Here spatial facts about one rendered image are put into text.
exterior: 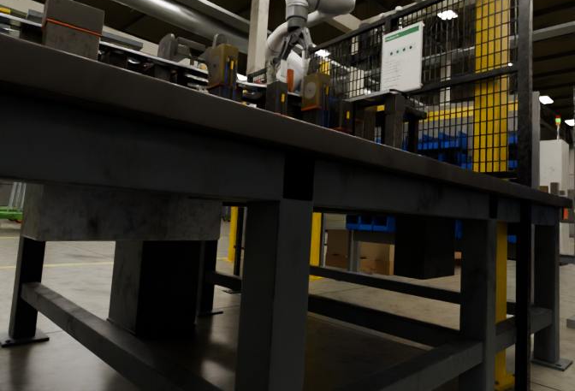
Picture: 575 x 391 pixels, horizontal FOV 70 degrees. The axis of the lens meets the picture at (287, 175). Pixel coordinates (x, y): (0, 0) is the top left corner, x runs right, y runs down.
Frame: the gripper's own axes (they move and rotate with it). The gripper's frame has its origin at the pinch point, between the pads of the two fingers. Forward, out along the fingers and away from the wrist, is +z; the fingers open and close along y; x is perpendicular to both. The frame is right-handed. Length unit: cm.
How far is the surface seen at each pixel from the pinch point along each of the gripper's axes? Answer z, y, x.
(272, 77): -0.7, 15.1, -0.4
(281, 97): 19.4, -20.9, 20.3
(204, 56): -2.8, 20.4, 29.0
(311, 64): 4.0, -18.1, 6.4
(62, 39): 20, -21, 84
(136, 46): -2, 28, 53
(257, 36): -348, 662, -400
